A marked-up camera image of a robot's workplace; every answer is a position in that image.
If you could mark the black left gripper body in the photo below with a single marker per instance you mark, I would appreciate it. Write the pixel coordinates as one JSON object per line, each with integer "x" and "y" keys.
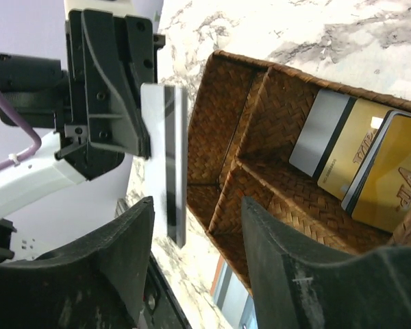
{"x": 75, "y": 147}

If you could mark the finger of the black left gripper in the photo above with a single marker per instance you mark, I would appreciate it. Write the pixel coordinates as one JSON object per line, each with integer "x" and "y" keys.
{"x": 117, "y": 61}

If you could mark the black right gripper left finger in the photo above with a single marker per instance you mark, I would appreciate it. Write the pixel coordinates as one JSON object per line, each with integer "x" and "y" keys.
{"x": 96, "y": 281}

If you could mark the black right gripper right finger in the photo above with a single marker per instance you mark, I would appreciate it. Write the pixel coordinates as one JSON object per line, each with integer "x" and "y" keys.
{"x": 299, "y": 283}

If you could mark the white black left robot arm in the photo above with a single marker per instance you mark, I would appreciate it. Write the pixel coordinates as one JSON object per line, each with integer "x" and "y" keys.
{"x": 36, "y": 28}

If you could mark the gold vip card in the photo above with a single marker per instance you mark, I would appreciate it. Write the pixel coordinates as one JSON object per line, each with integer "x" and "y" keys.
{"x": 380, "y": 193}
{"x": 350, "y": 141}

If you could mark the grey card in basket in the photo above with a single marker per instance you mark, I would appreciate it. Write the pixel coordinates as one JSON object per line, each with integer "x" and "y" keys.
{"x": 320, "y": 131}

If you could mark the brown woven divided basket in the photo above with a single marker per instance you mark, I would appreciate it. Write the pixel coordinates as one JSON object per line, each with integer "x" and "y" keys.
{"x": 245, "y": 122}

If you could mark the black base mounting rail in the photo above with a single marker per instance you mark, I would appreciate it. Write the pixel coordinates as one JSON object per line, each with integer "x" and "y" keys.
{"x": 161, "y": 308}

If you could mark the aluminium extrusion frame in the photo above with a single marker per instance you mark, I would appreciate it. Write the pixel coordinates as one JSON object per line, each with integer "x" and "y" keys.
{"x": 121, "y": 207}

